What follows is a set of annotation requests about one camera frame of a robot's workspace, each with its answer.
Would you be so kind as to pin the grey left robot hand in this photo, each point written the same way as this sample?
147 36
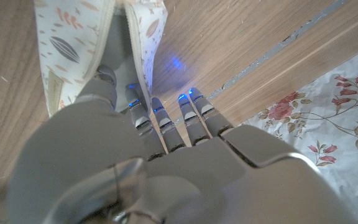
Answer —
213 180

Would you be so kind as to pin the cream patterned pen bag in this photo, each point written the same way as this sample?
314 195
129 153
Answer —
70 37

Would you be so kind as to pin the floral backdrop cloth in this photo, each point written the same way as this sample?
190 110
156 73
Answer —
337 124

